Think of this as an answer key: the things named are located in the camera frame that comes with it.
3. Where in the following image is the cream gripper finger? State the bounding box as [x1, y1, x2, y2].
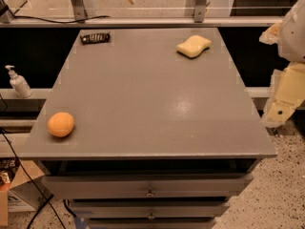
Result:
[261, 63, 305, 128]

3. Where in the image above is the dark chocolate rxbar wrapper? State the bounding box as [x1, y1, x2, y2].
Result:
[80, 32, 111, 45]

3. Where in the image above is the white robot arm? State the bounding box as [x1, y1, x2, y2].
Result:
[259, 0, 305, 128]

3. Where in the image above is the yellow sponge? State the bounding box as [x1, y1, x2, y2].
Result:
[176, 35, 212, 58]

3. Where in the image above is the top grey drawer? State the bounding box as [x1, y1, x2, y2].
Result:
[42, 174, 254, 199]

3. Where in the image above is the grey drawer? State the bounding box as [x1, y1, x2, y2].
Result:
[42, 174, 254, 199]
[71, 199, 229, 219]
[88, 219, 215, 229]

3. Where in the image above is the grey drawer cabinet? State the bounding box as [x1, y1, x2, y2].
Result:
[19, 27, 278, 229]

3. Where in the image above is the bottom grey drawer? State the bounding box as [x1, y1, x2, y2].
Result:
[88, 219, 215, 229]

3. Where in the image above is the orange fruit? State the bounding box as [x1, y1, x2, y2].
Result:
[47, 113, 74, 137]

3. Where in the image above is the middle grey drawer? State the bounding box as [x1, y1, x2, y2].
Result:
[71, 199, 229, 219]

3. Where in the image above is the white pump soap bottle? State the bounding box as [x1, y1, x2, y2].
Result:
[6, 65, 32, 98]

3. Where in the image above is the cardboard box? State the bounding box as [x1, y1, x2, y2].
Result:
[0, 160, 44, 226]

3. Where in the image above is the right metal bracket post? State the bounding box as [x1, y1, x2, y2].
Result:
[193, 0, 207, 23]

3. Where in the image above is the metal bracket post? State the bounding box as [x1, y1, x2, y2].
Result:
[193, 0, 207, 23]
[71, 0, 87, 20]

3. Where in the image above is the black cable on ledge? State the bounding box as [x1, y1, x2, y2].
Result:
[12, 14, 111, 25]

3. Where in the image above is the left metal bracket post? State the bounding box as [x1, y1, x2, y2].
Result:
[71, 0, 87, 20]

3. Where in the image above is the black floor cable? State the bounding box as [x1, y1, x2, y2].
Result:
[0, 94, 67, 229]

